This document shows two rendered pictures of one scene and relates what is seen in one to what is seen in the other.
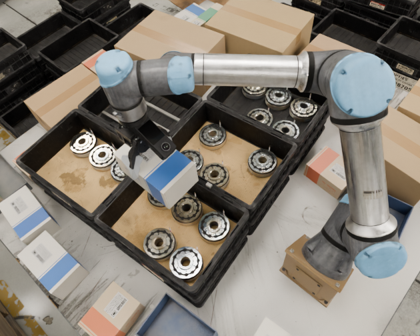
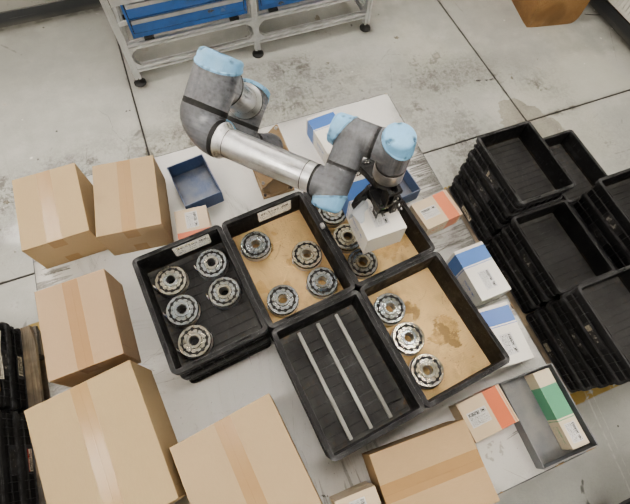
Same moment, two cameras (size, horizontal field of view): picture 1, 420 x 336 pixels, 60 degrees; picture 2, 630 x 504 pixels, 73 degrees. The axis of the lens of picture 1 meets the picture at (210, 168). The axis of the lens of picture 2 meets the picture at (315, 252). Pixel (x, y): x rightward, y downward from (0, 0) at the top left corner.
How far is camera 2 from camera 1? 1.25 m
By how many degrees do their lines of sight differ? 56
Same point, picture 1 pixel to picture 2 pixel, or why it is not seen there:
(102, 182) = (416, 312)
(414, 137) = (113, 195)
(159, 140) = (369, 165)
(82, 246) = not seen: hidden behind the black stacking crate
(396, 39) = not seen: outside the picture
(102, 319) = (443, 207)
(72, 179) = (447, 333)
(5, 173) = (528, 426)
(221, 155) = (286, 278)
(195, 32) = (203, 484)
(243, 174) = (278, 248)
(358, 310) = not seen: hidden behind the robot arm
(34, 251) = (494, 285)
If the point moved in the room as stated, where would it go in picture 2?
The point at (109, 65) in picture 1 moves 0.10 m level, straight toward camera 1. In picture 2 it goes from (404, 129) to (404, 93)
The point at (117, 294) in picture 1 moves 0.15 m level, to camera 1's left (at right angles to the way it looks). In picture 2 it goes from (427, 218) to (465, 231)
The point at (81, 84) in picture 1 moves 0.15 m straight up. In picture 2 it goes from (409, 486) to (424, 492)
